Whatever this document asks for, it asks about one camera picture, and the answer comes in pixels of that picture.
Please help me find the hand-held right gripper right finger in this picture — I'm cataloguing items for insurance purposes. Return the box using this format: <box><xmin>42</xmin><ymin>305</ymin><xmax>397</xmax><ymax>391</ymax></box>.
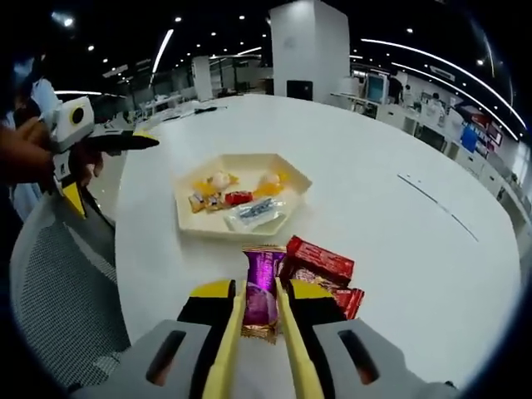
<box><xmin>288</xmin><ymin>278</ymin><xmax>459</xmax><ymax>399</ymax></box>

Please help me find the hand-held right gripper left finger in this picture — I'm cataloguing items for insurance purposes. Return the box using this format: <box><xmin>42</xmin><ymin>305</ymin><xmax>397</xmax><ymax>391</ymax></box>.
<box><xmin>72</xmin><ymin>278</ymin><xmax>236</xmax><ymax>399</ymax></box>

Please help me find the red food snack packet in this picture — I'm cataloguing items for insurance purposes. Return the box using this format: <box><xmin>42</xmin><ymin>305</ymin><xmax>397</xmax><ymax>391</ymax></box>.
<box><xmin>286</xmin><ymin>268</ymin><xmax>366</xmax><ymax>321</ymax></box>
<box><xmin>282</xmin><ymin>235</ymin><xmax>356</xmax><ymax>288</ymax></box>

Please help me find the purple food snack packet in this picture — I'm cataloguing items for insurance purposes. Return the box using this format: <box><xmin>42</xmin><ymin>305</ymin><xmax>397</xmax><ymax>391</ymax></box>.
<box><xmin>240</xmin><ymin>244</ymin><xmax>288</xmax><ymax>346</ymax></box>

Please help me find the beige hexagonal container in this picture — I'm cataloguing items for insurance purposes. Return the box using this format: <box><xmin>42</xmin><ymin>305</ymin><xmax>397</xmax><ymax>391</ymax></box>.
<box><xmin>173</xmin><ymin>152</ymin><xmax>314</xmax><ymax>242</ymax></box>

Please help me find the small red candy food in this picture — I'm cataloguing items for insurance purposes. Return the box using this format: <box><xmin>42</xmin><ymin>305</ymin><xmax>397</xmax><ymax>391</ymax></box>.
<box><xmin>224</xmin><ymin>190</ymin><xmax>255</xmax><ymax>207</ymax></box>

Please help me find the clear blue-white packet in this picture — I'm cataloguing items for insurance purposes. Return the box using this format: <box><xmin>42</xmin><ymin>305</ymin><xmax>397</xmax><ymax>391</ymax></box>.
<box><xmin>223</xmin><ymin>197</ymin><xmax>289</xmax><ymax>232</ymax></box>

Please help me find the person's left hand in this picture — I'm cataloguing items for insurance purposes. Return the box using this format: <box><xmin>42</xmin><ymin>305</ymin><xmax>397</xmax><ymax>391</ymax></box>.
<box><xmin>12</xmin><ymin>116</ymin><xmax>106</xmax><ymax>189</ymax></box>

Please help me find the grey mesh office chair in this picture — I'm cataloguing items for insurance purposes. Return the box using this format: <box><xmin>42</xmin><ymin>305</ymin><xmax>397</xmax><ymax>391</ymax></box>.
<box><xmin>9</xmin><ymin>195</ymin><xmax>135</xmax><ymax>376</ymax></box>

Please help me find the black office chair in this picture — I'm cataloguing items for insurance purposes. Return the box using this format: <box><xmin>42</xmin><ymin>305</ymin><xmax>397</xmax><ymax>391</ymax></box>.
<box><xmin>286</xmin><ymin>79</ymin><xmax>314</xmax><ymax>102</ymax></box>

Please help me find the blue box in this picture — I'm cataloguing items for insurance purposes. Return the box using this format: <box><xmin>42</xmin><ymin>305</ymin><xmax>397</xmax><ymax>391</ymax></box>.
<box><xmin>460</xmin><ymin>124</ymin><xmax>480</xmax><ymax>153</ymax></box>

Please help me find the light blue screen machine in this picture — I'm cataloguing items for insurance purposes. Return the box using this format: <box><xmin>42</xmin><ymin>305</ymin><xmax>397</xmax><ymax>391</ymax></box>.
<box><xmin>365</xmin><ymin>71</ymin><xmax>390</xmax><ymax>103</ymax></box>

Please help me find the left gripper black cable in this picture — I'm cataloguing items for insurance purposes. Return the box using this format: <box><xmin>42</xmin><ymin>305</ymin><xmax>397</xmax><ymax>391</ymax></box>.
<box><xmin>82</xmin><ymin>186</ymin><xmax>116</xmax><ymax>229</ymax></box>

